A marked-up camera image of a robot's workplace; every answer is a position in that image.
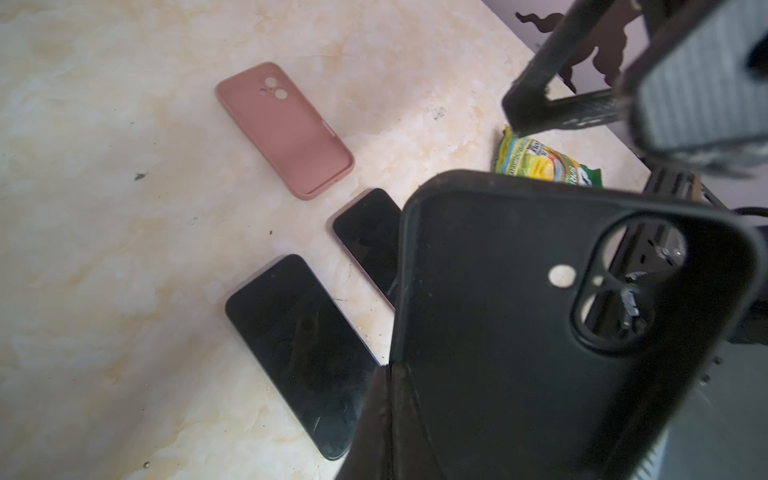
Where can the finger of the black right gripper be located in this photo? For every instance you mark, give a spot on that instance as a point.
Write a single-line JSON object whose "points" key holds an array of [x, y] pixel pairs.
{"points": [[588, 29]]}

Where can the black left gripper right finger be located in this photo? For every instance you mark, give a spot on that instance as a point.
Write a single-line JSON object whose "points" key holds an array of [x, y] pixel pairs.
{"points": [[412, 453]]}

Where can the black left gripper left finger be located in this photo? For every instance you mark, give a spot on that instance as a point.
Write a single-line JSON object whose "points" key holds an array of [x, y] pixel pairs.
{"points": [[370, 453]]}

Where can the black phone case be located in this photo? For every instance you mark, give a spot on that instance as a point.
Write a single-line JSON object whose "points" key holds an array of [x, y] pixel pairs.
{"points": [[550, 331]]}

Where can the purple smartphone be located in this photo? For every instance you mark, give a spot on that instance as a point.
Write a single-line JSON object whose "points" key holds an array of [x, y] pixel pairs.
{"points": [[368, 230]]}

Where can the pink phone case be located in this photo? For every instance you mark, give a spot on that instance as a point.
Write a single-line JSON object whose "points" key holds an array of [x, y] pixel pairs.
{"points": [[289, 132]]}

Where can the green candy bag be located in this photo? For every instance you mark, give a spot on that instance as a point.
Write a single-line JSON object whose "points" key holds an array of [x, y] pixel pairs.
{"points": [[527, 157]]}

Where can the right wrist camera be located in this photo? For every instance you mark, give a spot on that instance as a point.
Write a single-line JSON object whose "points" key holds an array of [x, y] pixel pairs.
{"points": [[697, 96]]}

